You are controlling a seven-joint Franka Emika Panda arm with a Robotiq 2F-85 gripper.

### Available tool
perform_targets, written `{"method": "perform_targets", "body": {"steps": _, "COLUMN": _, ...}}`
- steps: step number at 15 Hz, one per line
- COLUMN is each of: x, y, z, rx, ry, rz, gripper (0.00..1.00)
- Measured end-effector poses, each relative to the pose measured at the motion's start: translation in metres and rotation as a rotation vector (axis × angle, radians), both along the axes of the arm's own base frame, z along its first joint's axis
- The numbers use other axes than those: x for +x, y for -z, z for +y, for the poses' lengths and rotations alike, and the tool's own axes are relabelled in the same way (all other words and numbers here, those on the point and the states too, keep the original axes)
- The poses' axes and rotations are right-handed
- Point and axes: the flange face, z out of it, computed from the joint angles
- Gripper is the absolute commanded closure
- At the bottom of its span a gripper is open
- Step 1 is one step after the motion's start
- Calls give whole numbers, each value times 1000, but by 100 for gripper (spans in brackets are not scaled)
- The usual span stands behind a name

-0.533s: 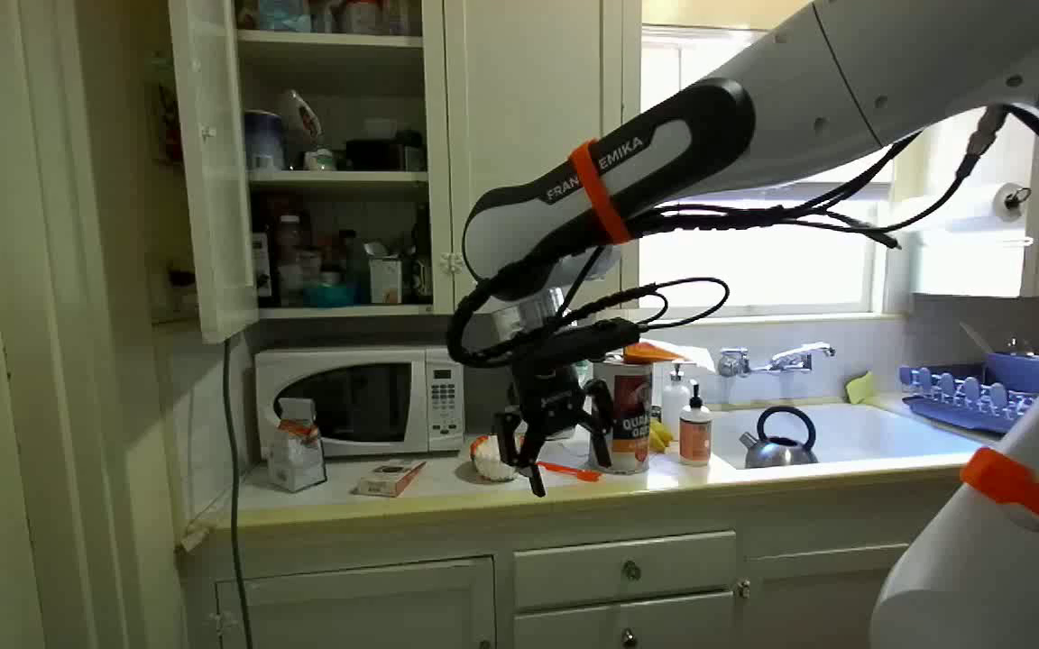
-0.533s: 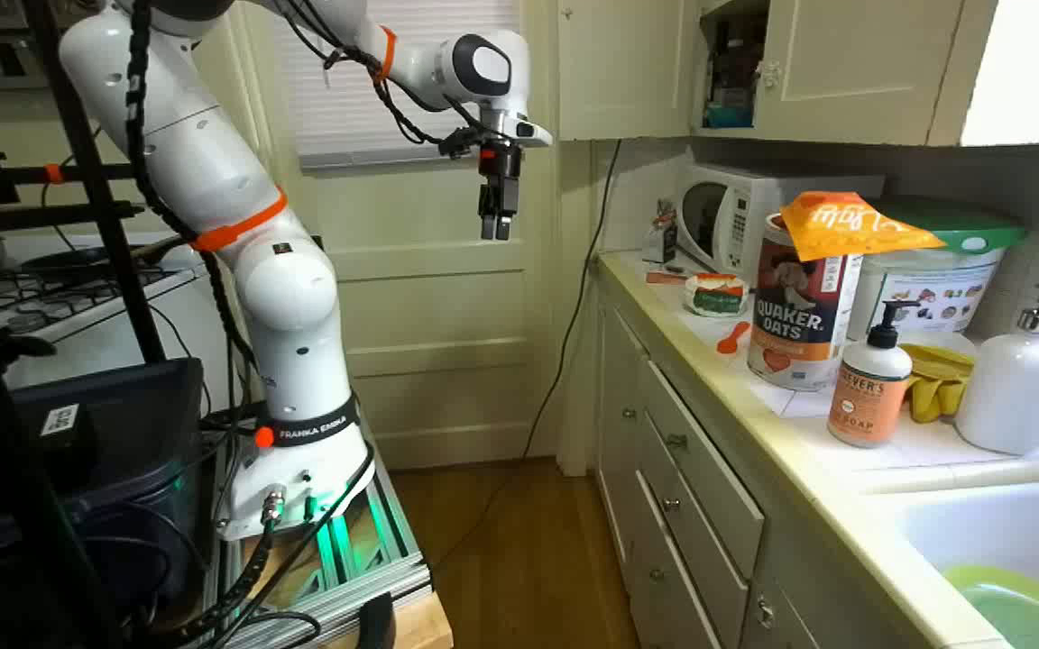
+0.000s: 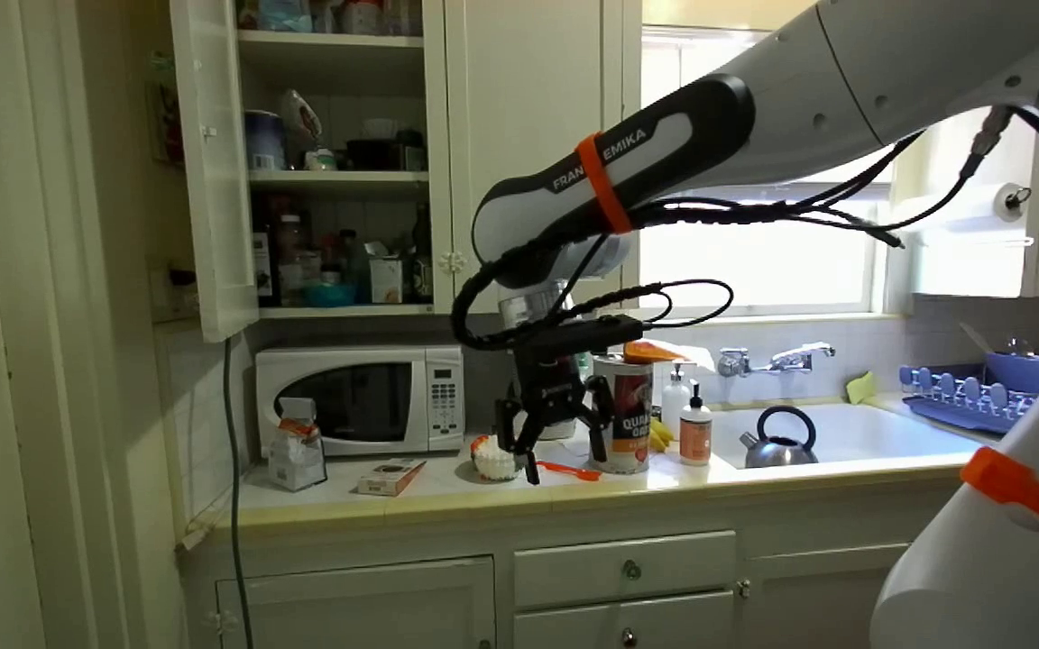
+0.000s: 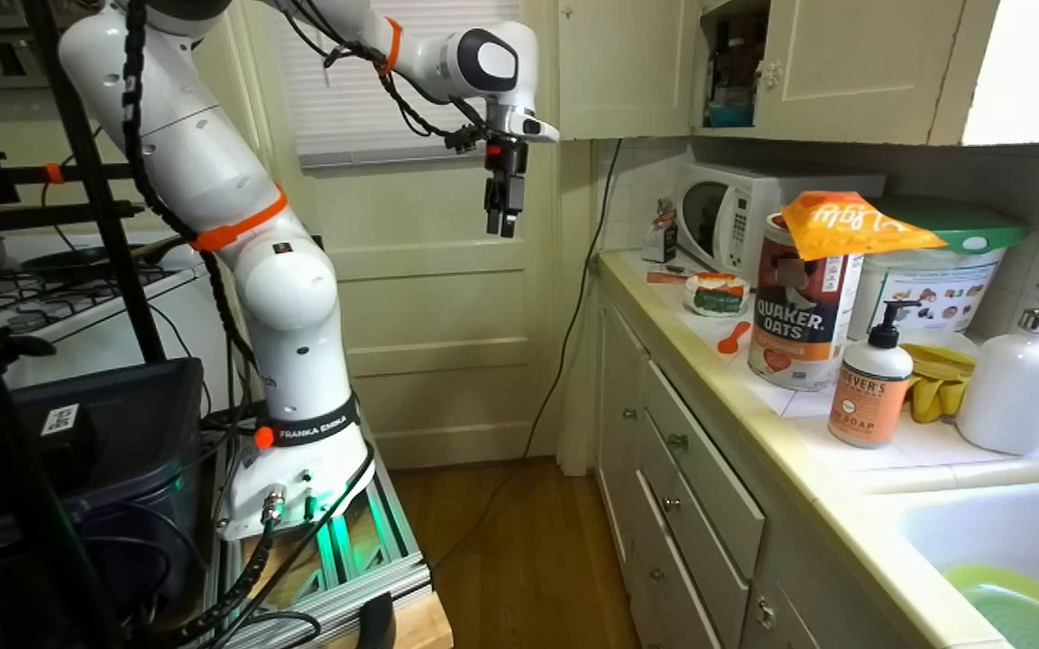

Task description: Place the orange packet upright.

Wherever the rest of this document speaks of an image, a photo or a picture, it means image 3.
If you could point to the tall cylindrical printed canister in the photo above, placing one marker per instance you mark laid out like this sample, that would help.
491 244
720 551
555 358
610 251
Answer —
634 415

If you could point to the blue grey mug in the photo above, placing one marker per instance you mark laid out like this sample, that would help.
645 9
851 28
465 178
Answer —
265 141

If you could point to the closed white cabinet door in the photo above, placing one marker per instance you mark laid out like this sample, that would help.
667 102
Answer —
521 83

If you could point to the yellow green sponge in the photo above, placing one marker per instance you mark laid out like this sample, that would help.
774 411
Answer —
862 387

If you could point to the white kitchen sink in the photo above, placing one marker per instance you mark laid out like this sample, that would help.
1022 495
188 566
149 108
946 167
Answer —
868 434

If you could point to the white bowl with orange rim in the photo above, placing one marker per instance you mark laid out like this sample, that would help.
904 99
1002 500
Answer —
491 459

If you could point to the white framed window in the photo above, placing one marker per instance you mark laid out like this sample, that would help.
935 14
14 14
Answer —
774 257

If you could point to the flat orange printed packet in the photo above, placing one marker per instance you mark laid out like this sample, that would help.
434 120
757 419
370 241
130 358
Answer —
388 476

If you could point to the white shelf dish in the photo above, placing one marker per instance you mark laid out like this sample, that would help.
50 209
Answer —
302 120

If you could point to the wall power outlet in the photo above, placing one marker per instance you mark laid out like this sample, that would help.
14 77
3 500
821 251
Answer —
176 294

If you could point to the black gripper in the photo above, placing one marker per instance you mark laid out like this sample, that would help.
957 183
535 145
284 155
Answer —
549 381

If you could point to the white microwave oven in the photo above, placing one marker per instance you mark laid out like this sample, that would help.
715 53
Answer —
360 402

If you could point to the small yellow object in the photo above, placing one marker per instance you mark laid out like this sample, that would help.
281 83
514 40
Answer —
662 434

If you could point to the white cabinet door under sink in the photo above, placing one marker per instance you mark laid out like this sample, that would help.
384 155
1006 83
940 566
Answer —
812 598

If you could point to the orange plastic utensil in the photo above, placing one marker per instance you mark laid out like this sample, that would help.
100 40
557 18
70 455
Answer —
577 470

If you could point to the soap bottle with orange label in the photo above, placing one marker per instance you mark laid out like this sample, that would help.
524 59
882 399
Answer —
694 434

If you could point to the wide white base cabinet door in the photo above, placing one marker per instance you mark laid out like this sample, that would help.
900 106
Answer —
360 607

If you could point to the wall paper towel holder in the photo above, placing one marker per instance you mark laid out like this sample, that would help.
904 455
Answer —
1011 201

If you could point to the dark shelf bowl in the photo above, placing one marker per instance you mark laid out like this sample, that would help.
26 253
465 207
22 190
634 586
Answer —
370 154

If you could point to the white drawer front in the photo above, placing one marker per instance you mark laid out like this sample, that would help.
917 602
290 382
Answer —
627 570

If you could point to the chrome sink faucet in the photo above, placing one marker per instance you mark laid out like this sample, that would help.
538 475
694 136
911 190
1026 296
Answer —
785 358

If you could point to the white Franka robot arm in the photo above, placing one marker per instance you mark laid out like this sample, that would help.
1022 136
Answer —
904 59

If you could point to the round metal cabinet knob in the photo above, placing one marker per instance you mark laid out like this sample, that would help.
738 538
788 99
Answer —
631 638

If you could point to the dark bottle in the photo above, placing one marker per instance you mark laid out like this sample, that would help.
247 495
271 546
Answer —
263 270

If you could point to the small white box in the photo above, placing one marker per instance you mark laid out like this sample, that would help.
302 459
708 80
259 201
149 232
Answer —
384 279

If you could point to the white pump bottle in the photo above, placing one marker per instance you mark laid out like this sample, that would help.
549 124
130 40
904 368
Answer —
678 399

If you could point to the open white cabinet door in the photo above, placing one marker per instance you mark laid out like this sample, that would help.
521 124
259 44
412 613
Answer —
215 167

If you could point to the round metal drawer knob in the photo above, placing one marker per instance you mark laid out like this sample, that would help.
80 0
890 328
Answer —
634 566

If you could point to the blue dish rack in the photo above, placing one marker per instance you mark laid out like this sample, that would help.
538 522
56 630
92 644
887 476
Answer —
977 391

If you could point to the teal bowl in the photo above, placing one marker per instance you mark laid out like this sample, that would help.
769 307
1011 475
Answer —
330 294

